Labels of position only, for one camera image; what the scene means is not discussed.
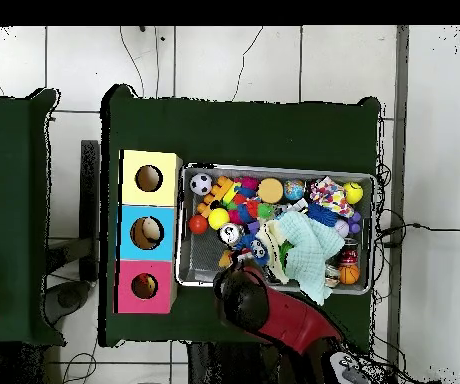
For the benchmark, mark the black upright panel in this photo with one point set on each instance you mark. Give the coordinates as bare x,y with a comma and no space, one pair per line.
90,200

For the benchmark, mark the red ball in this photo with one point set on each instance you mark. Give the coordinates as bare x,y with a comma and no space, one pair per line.
198,224

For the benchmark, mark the small soccer ball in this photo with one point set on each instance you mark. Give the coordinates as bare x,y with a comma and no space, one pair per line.
200,184

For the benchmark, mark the cream muslin cloth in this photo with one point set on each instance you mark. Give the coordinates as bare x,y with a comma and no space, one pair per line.
270,236

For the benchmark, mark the small brown plush toy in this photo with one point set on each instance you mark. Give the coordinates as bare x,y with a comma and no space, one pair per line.
225,260

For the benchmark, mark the shallow metal mesh bin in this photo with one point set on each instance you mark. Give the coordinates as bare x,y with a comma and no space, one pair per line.
198,260

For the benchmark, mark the wooden box with three holes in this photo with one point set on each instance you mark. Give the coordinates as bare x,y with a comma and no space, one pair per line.
128,248

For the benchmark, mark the plain yellow ball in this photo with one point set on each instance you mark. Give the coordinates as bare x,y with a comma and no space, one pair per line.
218,218

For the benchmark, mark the white polka dot cloth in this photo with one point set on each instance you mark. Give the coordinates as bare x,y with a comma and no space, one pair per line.
332,196

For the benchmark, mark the small plush tiger toy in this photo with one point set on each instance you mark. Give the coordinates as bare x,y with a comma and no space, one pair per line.
141,279

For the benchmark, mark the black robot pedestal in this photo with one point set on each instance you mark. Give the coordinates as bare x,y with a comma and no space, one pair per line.
230,368

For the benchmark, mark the mint green cloth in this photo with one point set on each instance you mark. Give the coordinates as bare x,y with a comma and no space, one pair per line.
314,248

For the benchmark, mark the yellow plush toy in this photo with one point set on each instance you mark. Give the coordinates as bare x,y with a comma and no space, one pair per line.
150,286

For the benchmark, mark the grey plastic base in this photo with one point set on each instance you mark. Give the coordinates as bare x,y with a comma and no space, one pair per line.
68,298

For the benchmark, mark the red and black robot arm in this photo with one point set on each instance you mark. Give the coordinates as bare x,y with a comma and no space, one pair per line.
290,320

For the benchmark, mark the large blue puffer ball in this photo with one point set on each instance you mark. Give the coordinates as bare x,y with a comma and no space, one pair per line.
254,246

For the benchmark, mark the yellow smiley ball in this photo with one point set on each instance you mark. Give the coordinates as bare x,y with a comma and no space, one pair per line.
353,192

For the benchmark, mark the dark green table cloth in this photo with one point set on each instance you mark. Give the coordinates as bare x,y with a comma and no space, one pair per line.
234,132
14,200

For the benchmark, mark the orange foam disc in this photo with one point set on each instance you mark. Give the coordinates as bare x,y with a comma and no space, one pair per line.
270,190

